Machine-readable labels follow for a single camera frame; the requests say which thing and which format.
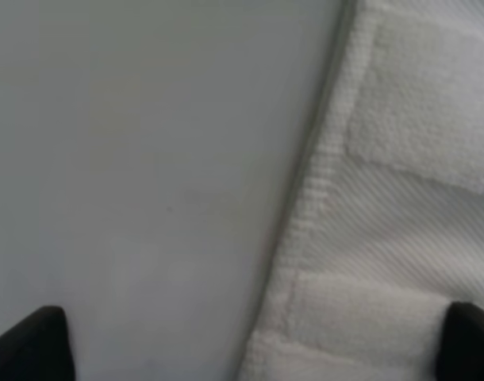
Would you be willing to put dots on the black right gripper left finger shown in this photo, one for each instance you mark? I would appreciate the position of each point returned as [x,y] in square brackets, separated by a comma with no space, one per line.
[38,348]

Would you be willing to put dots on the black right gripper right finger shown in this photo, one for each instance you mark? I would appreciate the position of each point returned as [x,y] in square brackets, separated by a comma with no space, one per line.
[461,354]

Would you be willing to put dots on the white towel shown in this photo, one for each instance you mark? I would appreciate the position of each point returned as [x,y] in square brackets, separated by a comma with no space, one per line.
[385,226]

